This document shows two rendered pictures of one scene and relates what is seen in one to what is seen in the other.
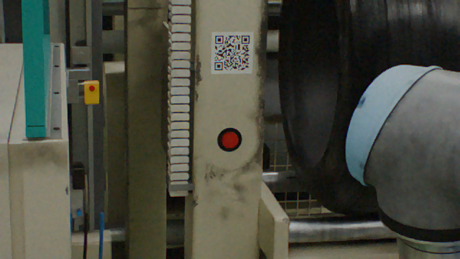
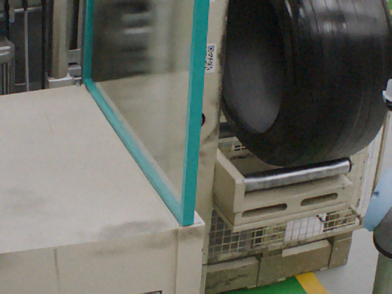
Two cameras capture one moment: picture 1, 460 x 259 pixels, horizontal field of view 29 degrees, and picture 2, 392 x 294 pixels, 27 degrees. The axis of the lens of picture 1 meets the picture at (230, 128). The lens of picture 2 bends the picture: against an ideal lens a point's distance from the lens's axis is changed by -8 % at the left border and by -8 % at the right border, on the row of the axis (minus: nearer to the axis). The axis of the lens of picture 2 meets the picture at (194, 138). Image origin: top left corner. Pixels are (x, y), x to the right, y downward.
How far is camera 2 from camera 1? 0.69 m
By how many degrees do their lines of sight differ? 17
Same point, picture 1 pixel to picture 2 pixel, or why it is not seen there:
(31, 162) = (184, 238)
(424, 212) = not seen: outside the picture
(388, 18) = (322, 47)
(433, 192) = not seen: outside the picture
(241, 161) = (204, 135)
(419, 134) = not seen: outside the picture
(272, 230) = (233, 188)
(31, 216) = (181, 266)
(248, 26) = (213, 40)
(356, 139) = (373, 215)
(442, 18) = (354, 46)
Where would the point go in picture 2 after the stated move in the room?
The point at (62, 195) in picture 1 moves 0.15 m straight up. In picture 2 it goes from (199, 253) to (206, 169)
